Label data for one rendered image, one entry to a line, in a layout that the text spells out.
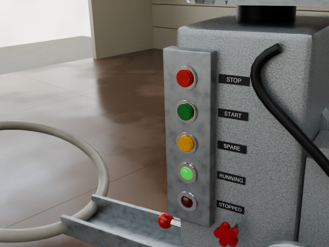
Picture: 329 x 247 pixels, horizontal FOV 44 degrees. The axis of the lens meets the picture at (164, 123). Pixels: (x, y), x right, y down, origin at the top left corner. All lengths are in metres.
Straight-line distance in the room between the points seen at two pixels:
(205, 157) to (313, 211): 0.17
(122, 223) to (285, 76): 0.62
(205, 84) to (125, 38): 8.57
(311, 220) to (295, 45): 0.25
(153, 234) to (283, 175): 0.46
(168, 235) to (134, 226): 0.09
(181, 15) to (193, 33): 8.32
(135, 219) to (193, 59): 0.54
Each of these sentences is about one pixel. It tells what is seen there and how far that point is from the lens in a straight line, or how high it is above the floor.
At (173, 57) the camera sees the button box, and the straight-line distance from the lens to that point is 0.60.
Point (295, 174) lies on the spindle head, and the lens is 0.60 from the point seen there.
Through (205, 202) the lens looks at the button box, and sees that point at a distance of 0.66.
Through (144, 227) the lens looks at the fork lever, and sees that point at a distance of 1.02.
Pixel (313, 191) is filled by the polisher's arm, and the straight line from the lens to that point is 0.62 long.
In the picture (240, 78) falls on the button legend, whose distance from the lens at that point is 0.58.
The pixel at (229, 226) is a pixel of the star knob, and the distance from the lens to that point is 0.65.
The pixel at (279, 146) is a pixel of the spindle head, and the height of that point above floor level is 1.40.
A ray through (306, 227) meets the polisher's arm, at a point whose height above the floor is 1.28.
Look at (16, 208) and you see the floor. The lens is 3.35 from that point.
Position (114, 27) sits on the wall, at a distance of 8.94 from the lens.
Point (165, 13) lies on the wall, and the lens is 9.26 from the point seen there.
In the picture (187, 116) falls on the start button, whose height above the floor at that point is 1.44.
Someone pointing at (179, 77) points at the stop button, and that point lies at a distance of 0.59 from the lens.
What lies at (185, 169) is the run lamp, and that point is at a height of 1.35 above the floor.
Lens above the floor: 1.63
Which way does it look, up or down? 20 degrees down
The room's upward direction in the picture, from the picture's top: 2 degrees counter-clockwise
